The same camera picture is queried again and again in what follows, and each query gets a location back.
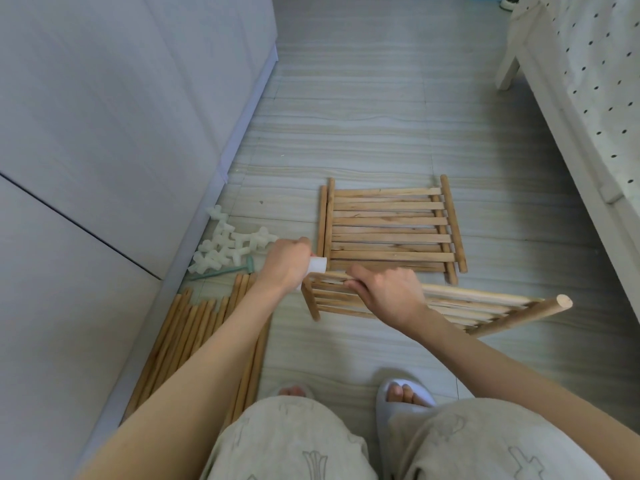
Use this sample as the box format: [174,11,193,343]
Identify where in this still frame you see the person's right hand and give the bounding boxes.
[345,265,433,336]

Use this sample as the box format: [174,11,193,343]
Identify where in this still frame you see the person's left hand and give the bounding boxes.
[259,237,313,296]

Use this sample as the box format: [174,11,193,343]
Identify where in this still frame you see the wooden slatted rack panel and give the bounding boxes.
[300,271,574,340]
[317,174,469,287]

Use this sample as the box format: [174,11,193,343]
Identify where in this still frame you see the person's right forearm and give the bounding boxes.
[396,304,640,465]

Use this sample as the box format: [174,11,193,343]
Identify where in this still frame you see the person's left forearm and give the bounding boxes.
[75,276,302,480]

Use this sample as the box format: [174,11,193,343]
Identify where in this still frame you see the pile of white plastic connectors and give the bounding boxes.
[187,205,279,276]

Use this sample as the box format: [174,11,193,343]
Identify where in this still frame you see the small green plastic mallet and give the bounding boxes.
[187,259,256,282]

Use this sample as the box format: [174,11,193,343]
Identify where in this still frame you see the person's right foot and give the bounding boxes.
[386,384,427,408]

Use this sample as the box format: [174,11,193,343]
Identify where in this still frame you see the pale grey right slipper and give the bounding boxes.
[375,378,439,478]

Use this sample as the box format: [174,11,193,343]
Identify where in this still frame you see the bundle of wooden rods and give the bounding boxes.
[121,272,274,431]

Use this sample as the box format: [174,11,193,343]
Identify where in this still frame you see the beige patterned trousers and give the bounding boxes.
[200,395,615,480]

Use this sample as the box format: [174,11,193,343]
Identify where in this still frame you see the white wardrobe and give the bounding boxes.
[0,0,279,480]

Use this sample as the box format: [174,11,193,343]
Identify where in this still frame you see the white dotted bed sheet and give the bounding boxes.
[544,0,640,191]

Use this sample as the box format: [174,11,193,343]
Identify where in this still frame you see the white bed frame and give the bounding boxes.
[495,0,640,308]

